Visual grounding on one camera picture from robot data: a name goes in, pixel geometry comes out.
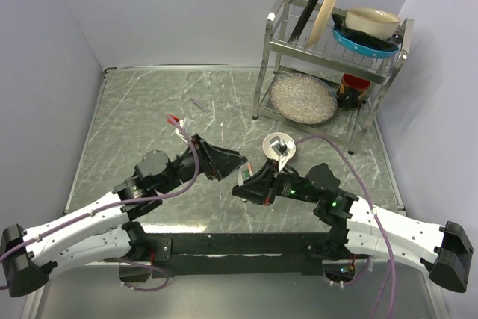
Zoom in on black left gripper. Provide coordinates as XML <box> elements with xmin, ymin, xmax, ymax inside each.
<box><xmin>158</xmin><ymin>134</ymin><xmax>247</xmax><ymax>194</ymax></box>

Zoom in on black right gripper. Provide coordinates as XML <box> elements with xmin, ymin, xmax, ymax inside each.
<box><xmin>232</xmin><ymin>158</ymin><xmax>320</xmax><ymax>205</ymax></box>

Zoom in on white black marker pen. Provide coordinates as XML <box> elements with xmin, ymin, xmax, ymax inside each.
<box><xmin>237</xmin><ymin>170</ymin><xmax>247</xmax><ymax>203</ymax></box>

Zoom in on purple pen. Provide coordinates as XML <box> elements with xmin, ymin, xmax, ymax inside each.
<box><xmin>190</xmin><ymin>97</ymin><xmax>208</xmax><ymax>113</ymax></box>

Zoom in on white orange marker pen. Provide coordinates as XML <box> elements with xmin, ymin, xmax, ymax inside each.
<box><xmin>247</xmin><ymin>163</ymin><xmax>253</xmax><ymax>176</ymax></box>

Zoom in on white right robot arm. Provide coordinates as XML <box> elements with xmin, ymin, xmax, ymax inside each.
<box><xmin>232</xmin><ymin>160</ymin><xmax>474</xmax><ymax>293</ymax></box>

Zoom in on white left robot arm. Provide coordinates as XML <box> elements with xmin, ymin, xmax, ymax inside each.
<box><xmin>1</xmin><ymin>134</ymin><xmax>247</xmax><ymax>297</ymax></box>

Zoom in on red floral bowl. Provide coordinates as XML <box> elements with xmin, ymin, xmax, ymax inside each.
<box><xmin>262</xmin><ymin>132</ymin><xmax>293</xmax><ymax>161</ymax></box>

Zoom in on speckled round plate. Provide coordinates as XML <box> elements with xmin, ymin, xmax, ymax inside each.
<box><xmin>269</xmin><ymin>73</ymin><xmax>338</xmax><ymax>125</ymax></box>

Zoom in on steel dish rack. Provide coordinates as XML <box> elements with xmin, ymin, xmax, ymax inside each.
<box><xmin>252</xmin><ymin>0</ymin><xmax>414</xmax><ymax>150</ymax></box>

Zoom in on red black mug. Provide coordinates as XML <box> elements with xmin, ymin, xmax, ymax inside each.
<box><xmin>336</xmin><ymin>74</ymin><xmax>371</xmax><ymax>110</ymax></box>

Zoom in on blue dotted dish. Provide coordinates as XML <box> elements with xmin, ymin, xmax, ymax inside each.
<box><xmin>332</xmin><ymin>29</ymin><xmax>399</xmax><ymax>59</ymax></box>

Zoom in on black dish on rack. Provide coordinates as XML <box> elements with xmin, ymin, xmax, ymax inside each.
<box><xmin>332</xmin><ymin>13</ymin><xmax>403</xmax><ymax>51</ymax></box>

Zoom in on beige plate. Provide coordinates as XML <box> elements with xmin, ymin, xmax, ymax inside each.
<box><xmin>305</xmin><ymin>0</ymin><xmax>337</xmax><ymax>48</ymax></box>

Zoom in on cream bowl on rack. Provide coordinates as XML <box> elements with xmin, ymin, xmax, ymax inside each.
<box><xmin>345</xmin><ymin>7</ymin><xmax>400</xmax><ymax>40</ymax></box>

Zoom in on black square plate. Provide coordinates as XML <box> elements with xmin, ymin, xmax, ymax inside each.
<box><xmin>288</xmin><ymin>0</ymin><xmax>319</xmax><ymax>43</ymax></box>

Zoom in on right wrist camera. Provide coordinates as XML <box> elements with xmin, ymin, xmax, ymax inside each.
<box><xmin>270</xmin><ymin>136</ymin><xmax>296</xmax><ymax>172</ymax></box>

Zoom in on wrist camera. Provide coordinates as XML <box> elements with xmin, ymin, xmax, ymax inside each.
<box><xmin>167</xmin><ymin>114</ymin><xmax>196</xmax><ymax>143</ymax></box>
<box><xmin>270</xmin><ymin>136</ymin><xmax>296</xmax><ymax>172</ymax></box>

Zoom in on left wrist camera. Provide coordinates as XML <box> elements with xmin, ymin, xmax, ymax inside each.
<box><xmin>167</xmin><ymin>114</ymin><xmax>196</xmax><ymax>143</ymax></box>

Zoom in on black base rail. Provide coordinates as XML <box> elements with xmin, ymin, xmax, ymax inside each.
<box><xmin>122</xmin><ymin>232</ymin><xmax>367</xmax><ymax>277</ymax></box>

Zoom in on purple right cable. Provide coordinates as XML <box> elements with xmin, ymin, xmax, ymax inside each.
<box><xmin>294</xmin><ymin>134</ymin><xmax>397</xmax><ymax>319</ymax></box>

